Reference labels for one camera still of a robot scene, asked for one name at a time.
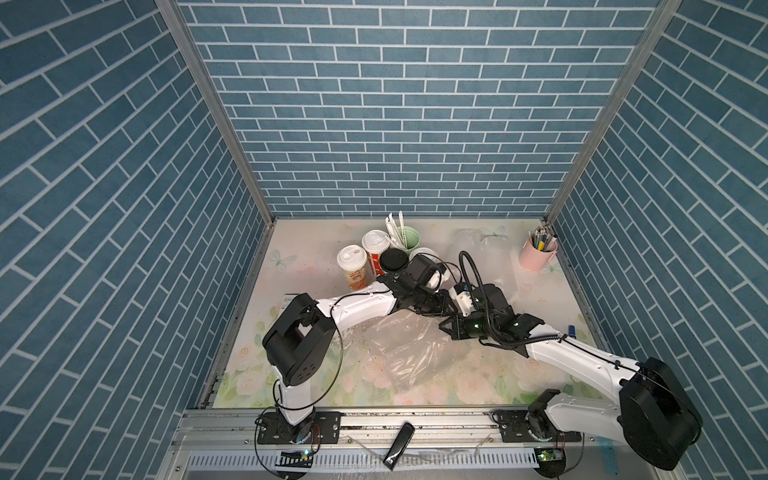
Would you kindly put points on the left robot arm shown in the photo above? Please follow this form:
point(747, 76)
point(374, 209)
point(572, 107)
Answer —
point(298, 341)

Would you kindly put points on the black remote on rail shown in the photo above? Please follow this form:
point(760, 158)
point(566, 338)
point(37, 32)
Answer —
point(398, 446)

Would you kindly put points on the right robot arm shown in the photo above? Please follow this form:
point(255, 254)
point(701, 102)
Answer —
point(641, 403)

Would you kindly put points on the green straw holder cup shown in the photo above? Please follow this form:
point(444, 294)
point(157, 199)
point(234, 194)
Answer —
point(410, 236)

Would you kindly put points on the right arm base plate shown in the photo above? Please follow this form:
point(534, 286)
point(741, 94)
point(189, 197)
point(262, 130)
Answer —
point(514, 426)

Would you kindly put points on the clear plastic carrier bag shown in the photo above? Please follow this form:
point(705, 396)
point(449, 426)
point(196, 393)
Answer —
point(412, 348)

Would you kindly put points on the pink pen holder cup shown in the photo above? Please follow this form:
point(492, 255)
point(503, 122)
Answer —
point(533, 260)

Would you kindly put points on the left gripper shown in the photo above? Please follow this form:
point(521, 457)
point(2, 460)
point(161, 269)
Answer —
point(441, 304)

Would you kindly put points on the back red cup white lid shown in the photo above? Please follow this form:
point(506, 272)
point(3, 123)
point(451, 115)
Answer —
point(375, 243)

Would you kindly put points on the orange cup white lid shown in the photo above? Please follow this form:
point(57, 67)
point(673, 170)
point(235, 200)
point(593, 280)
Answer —
point(352, 260)

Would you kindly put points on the blue white pen box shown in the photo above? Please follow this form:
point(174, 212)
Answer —
point(288, 298)

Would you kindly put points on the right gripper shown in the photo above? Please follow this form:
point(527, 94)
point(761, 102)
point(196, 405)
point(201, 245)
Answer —
point(456, 327)

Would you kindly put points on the red cup white lid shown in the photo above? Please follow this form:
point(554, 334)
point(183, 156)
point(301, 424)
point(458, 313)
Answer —
point(375, 243)
point(430, 255)

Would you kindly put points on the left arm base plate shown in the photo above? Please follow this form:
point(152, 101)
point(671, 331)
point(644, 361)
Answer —
point(321, 426)

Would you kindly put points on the right red cup white lid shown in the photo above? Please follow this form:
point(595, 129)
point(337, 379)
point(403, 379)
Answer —
point(430, 255)

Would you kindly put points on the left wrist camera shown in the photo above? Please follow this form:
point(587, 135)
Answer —
point(424, 273)

